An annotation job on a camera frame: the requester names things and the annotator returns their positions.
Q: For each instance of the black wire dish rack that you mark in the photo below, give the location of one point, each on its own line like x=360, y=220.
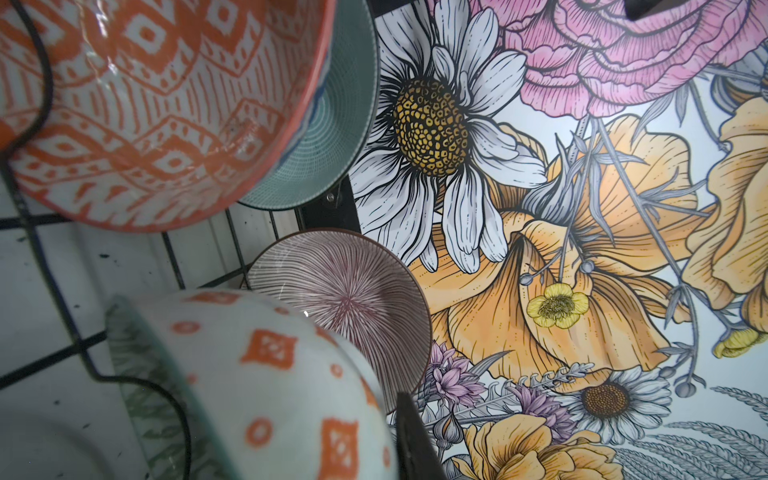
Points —
x=74, y=403

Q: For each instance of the pink striped bowl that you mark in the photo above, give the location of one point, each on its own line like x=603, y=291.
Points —
x=352, y=286

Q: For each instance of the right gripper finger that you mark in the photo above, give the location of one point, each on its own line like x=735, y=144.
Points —
x=416, y=457

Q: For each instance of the orange patterned bowl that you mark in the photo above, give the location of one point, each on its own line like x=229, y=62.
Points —
x=148, y=116

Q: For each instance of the mint green bowl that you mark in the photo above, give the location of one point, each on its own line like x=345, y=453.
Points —
x=341, y=118

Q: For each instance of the grey green patterned bowl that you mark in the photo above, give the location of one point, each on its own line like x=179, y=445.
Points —
x=230, y=384

